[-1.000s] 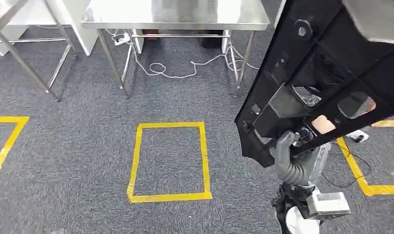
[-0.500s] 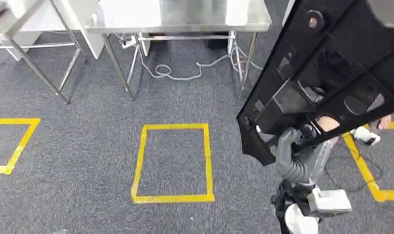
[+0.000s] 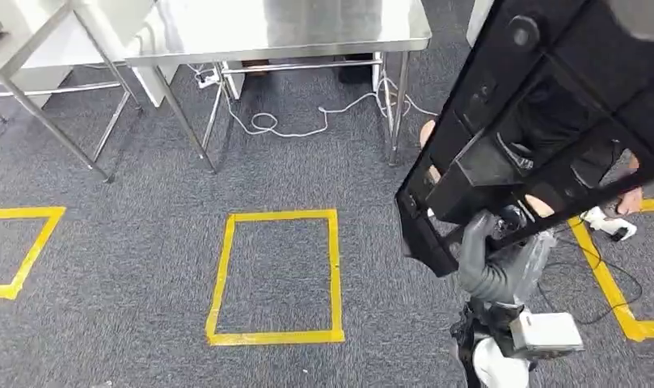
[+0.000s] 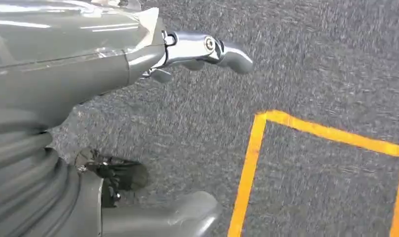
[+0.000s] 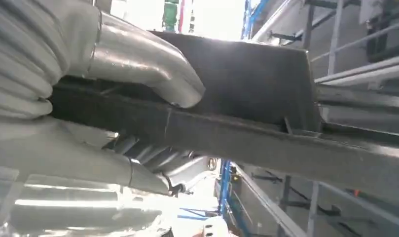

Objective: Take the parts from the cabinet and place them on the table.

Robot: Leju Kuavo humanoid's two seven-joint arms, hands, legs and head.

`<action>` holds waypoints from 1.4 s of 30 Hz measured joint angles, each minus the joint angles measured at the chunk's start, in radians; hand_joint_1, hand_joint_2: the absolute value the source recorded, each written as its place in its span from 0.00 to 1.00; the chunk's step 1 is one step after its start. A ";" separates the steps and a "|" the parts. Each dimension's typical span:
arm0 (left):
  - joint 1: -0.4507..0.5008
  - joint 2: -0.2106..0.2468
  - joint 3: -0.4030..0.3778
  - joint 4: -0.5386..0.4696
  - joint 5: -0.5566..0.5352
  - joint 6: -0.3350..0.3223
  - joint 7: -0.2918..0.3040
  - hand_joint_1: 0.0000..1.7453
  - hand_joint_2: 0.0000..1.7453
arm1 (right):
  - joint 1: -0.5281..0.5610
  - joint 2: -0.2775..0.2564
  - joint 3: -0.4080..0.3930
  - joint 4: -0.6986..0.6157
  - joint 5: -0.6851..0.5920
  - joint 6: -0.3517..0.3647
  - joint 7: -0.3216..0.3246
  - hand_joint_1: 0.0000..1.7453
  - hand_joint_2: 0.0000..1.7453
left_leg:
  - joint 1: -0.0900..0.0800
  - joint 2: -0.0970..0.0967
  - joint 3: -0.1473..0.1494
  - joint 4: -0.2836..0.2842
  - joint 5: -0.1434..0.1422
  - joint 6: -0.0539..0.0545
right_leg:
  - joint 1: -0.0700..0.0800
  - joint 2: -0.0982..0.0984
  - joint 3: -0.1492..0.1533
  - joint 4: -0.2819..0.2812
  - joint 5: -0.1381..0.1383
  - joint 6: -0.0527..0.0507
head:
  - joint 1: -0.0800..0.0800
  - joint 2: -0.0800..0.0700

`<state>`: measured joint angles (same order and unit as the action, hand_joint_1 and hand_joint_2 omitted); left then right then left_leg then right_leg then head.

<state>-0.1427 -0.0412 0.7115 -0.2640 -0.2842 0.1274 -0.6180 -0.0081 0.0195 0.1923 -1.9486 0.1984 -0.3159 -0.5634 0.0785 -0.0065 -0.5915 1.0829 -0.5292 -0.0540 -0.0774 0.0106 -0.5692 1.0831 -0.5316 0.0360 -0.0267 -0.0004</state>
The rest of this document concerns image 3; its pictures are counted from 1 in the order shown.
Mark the person's hand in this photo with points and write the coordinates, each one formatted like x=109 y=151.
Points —
x=631 y=202

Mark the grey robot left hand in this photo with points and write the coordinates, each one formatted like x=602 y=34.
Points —
x=474 y=257

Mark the white handheld controller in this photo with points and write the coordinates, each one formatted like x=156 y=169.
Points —
x=605 y=224

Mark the black plastic tray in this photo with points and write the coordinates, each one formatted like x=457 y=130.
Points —
x=466 y=177

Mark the yellow floor tape rectangle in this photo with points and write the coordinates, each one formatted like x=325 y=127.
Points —
x=334 y=278
x=608 y=284
x=35 y=251

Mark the person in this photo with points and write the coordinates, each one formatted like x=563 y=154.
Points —
x=428 y=139

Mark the large steel table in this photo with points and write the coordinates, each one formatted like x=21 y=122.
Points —
x=283 y=27

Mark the white power strip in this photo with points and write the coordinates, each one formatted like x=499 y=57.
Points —
x=208 y=80

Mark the white panel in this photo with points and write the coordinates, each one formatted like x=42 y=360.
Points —
x=118 y=21

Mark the white cabinet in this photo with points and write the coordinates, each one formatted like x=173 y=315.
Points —
x=43 y=75

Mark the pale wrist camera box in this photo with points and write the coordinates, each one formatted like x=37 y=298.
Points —
x=546 y=332

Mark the steel frame table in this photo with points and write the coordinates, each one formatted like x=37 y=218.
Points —
x=64 y=137

